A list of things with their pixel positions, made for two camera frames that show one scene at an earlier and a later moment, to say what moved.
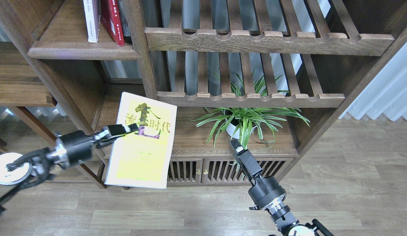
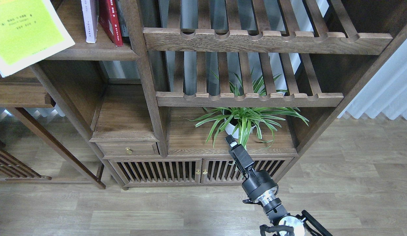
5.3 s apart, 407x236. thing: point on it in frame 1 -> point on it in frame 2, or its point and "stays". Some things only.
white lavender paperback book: (92, 11) stays
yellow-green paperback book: (142, 159) -> (26, 32)
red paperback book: (110, 19) stays
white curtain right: (391, 92) stays
